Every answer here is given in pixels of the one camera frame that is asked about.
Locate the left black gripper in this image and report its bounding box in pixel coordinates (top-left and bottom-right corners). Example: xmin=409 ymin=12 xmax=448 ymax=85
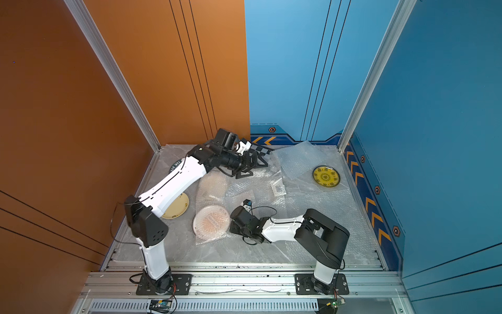
xmin=220 ymin=149 xmax=269 ymax=178

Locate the white orange sunburst plate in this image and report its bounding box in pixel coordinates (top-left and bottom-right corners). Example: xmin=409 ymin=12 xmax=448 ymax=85
xmin=192 ymin=205 xmax=231 ymax=242

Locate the bubble item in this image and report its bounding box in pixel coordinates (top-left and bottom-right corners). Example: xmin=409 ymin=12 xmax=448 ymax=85
xmin=225 ymin=167 xmax=286 ymax=218

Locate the cream dinner plate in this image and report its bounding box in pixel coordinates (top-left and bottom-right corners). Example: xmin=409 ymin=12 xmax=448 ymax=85
xmin=162 ymin=193 xmax=190 ymax=220

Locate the bubble white blue plate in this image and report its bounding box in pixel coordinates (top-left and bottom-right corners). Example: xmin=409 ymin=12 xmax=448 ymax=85
xmin=169 ymin=158 xmax=185 ymax=173

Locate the yellow dinner plate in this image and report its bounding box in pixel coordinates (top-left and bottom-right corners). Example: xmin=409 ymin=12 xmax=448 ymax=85
xmin=312 ymin=166 xmax=341 ymax=188

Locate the bubble wrap of yellow plate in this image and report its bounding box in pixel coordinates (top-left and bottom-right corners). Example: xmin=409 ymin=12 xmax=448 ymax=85
xmin=282 ymin=172 xmax=381 ymax=266

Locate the bubble pink plate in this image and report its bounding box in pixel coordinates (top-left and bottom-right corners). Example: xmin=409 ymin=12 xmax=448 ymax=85
xmin=192 ymin=171 xmax=231 ymax=245

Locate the bubble wrap of green plate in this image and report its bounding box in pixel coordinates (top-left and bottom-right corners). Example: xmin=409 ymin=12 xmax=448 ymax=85
xmin=272 ymin=141 xmax=328 ymax=179

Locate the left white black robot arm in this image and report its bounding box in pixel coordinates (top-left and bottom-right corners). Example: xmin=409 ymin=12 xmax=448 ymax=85
xmin=124 ymin=128 xmax=272 ymax=295

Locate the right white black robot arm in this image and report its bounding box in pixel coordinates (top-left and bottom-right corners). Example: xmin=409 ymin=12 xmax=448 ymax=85
xmin=230 ymin=206 xmax=350 ymax=294

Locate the black white checkerboard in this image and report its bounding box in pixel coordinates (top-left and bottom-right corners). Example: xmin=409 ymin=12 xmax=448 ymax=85
xmin=249 ymin=143 xmax=274 ymax=156

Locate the left green circuit board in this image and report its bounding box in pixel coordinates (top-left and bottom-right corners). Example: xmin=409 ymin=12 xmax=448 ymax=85
xmin=147 ymin=299 xmax=174 ymax=314

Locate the green circuit board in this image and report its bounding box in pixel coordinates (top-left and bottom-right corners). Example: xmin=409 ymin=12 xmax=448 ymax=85
xmin=316 ymin=297 xmax=346 ymax=314
xmin=147 ymin=299 xmax=174 ymax=314

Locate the right green circuit board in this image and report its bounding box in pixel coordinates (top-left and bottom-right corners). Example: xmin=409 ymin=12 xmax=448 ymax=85
xmin=316 ymin=297 xmax=346 ymax=314

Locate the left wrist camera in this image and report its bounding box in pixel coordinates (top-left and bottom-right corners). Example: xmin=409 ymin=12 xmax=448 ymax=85
xmin=236 ymin=139 xmax=252 ymax=155

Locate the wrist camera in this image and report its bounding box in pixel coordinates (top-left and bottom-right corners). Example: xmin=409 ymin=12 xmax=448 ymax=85
xmin=242 ymin=199 xmax=252 ymax=212
xmin=236 ymin=139 xmax=252 ymax=155

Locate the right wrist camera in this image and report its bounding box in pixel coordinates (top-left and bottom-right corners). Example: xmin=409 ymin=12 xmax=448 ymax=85
xmin=242 ymin=199 xmax=252 ymax=212

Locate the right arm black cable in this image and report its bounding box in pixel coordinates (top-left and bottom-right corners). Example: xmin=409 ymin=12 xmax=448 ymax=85
xmin=242 ymin=205 xmax=279 ymax=246

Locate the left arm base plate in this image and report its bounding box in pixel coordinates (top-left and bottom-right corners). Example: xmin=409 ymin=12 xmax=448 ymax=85
xmin=136 ymin=273 xmax=193 ymax=296

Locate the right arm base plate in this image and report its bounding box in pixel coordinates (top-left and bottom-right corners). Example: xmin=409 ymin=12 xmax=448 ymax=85
xmin=294 ymin=273 xmax=350 ymax=296

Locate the right aluminium corner post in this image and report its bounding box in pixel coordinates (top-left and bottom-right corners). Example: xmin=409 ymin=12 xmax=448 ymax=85
xmin=338 ymin=0 xmax=417 ymax=154

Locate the aluminium corner post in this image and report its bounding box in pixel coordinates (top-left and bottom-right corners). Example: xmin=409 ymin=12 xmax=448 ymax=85
xmin=338 ymin=0 xmax=417 ymax=154
xmin=64 ymin=0 xmax=161 ymax=153

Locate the aluminium front rail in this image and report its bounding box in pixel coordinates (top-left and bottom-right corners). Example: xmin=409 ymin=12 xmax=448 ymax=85
xmin=78 ymin=262 xmax=407 ymax=298

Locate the white vented cable duct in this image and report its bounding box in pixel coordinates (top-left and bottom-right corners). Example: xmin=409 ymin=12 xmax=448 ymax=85
xmin=88 ymin=298 xmax=319 ymax=313

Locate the left aluminium corner post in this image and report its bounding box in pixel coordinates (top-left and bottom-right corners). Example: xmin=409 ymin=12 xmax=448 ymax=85
xmin=64 ymin=0 xmax=161 ymax=153

